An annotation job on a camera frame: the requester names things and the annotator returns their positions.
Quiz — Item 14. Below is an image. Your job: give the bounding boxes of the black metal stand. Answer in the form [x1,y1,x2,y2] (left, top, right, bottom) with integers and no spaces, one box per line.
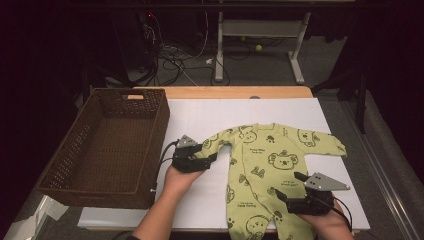
[81,63,131,101]
[311,61,371,135]

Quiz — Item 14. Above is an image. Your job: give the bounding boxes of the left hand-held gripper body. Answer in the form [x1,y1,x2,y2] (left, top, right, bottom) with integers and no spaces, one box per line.
[171,134,214,174]

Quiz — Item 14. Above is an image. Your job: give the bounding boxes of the dark equipment with red light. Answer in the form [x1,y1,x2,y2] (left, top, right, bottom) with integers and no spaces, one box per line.
[111,11,158,73]

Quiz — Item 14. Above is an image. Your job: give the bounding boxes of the hand-held gripper black cable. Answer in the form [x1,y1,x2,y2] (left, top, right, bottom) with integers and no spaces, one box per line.
[150,139,180,194]
[333,196,354,231]

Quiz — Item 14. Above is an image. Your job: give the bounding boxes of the left hand-held gripper black cable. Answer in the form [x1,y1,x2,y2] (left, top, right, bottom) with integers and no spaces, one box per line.
[150,139,180,194]

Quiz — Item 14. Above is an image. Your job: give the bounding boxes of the white floor cable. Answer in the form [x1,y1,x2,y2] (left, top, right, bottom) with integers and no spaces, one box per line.
[151,13,210,87]

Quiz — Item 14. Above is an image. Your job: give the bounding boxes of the white paper sheets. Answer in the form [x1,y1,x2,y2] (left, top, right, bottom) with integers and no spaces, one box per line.
[2,194,70,240]

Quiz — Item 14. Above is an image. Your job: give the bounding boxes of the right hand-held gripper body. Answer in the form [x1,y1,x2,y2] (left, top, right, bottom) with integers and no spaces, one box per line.
[285,172,351,215]

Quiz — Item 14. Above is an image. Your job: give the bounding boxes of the person's right hand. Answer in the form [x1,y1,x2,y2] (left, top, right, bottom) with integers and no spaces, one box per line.
[297,200,353,235]

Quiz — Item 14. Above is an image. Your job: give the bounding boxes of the tangle of black floor cables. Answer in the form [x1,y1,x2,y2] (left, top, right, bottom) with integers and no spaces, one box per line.
[139,31,232,88]

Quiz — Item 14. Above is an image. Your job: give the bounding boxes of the white metal desk frame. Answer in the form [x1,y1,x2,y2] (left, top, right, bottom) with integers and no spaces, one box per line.
[214,11,313,85]

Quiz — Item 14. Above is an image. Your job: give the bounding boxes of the person's left hand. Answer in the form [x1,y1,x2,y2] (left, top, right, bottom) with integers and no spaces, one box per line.
[162,164,206,201]

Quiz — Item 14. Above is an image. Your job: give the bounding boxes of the grey floor rail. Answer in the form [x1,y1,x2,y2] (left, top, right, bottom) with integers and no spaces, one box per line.
[338,99,422,240]

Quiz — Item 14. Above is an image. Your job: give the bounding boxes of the right hand-held gripper black cable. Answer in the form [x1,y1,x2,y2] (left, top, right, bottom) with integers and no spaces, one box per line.
[333,196,354,231]

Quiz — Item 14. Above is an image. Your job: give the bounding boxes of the green printed baby romper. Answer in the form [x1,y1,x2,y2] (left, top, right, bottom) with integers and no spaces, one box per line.
[194,122,348,240]

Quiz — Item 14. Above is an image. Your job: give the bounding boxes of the white board mat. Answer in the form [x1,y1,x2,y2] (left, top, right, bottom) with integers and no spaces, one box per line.
[77,97,371,231]

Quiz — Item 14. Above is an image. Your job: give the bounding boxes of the brown wicker basket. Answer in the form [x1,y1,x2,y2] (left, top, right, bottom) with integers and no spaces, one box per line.
[36,87,171,210]

